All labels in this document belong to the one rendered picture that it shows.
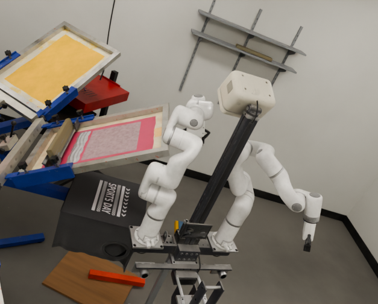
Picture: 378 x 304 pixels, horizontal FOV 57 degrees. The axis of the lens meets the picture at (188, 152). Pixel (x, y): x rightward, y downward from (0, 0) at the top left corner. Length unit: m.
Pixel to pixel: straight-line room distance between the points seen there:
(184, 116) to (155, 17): 2.37
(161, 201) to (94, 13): 2.63
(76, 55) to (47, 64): 0.22
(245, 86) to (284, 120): 2.91
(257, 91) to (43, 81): 1.72
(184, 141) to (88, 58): 1.57
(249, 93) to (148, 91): 2.64
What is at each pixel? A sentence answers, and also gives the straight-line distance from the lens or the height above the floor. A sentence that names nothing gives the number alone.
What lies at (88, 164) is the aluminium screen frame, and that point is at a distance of 1.76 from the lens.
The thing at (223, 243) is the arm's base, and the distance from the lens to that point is 1.91.
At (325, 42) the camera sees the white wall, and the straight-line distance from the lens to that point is 4.17.
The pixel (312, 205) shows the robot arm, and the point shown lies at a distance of 1.74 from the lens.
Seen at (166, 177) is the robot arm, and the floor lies 1.54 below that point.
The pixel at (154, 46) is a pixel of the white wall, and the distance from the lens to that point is 3.84.
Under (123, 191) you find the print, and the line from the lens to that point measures 2.31.
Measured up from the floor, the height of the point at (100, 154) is 1.33.
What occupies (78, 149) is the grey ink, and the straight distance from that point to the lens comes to 2.00.
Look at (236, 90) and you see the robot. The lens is 1.43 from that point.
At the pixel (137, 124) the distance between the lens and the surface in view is 2.09.
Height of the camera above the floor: 2.35
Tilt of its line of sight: 27 degrees down
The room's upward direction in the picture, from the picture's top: 24 degrees clockwise
